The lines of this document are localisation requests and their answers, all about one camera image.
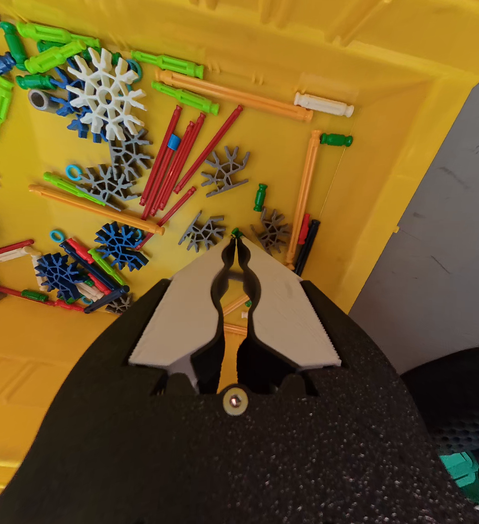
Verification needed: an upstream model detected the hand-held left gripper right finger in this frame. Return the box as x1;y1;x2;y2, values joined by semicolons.
236;237;342;389

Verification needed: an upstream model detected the pile of colourful toy pieces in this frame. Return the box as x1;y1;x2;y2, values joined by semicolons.
0;8;355;336

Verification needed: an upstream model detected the black mesh chair seat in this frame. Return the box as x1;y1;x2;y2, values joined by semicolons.
401;348;479;453

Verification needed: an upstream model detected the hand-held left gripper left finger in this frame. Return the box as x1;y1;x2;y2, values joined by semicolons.
128;237;237;394

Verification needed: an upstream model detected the teal plastic object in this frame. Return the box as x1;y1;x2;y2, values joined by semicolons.
438;449;479;506

